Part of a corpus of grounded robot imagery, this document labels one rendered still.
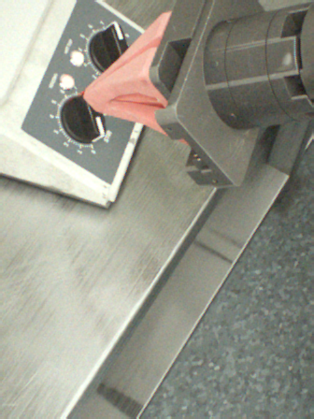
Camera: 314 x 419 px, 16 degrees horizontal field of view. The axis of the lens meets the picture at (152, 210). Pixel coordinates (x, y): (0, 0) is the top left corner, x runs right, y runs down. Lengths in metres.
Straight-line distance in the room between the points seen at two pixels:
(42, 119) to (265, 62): 0.22
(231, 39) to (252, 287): 1.03
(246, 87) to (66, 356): 0.25
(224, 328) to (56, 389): 0.85
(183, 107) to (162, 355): 0.91
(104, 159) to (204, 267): 0.76
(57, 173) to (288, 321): 0.87
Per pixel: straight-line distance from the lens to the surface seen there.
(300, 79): 0.55
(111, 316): 0.73
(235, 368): 1.53
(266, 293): 1.57
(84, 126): 0.73
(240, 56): 0.55
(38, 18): 0.74
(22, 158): 0.73
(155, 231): 0.76
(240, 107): 0.56
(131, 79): 0.58
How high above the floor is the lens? 1.43
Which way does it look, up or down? 63 degrees down
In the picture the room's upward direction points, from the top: 9 degrees clockwise
